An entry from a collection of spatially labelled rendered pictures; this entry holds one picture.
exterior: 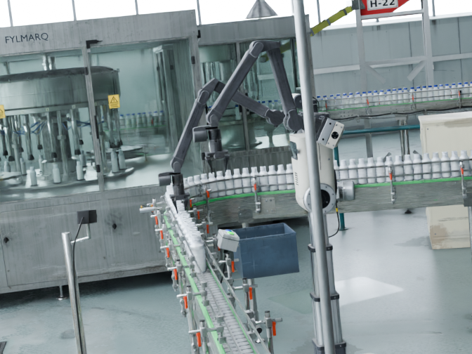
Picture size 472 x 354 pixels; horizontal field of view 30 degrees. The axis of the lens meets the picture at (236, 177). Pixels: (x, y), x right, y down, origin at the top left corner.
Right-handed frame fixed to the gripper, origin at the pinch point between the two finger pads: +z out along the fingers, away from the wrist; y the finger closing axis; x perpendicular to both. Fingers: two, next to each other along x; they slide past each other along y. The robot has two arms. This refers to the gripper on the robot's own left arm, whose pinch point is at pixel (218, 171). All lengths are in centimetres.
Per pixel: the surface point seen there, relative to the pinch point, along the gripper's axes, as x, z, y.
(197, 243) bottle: -28.0, 26.4, -15.7
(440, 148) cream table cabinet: 354, 50, 240
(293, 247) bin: 56, 53, 42
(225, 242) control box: -10.6, 31.4, -1.7
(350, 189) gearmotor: 147, 41, 100
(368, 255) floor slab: 368, 142, 169
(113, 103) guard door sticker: 352, -22, -44
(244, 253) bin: 55, 53, 15
